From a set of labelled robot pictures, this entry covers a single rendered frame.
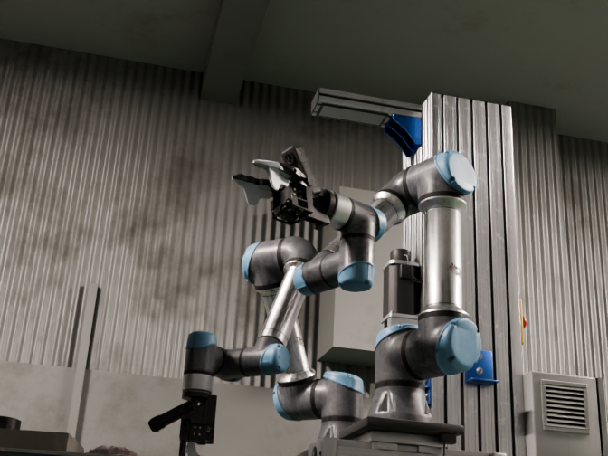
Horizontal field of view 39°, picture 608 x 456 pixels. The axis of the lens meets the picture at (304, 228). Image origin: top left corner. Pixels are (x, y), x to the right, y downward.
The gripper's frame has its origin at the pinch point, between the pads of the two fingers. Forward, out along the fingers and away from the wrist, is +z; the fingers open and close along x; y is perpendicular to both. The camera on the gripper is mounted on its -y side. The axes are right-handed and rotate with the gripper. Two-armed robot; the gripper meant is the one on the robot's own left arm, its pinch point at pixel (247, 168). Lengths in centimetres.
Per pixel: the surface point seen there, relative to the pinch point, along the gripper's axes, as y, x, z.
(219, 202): -142, 217, -139
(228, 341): -66, 222, -150
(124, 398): -36, 246, -106
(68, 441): 61, -8, 36
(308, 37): -211, 146, -147
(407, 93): -211, 149, -224
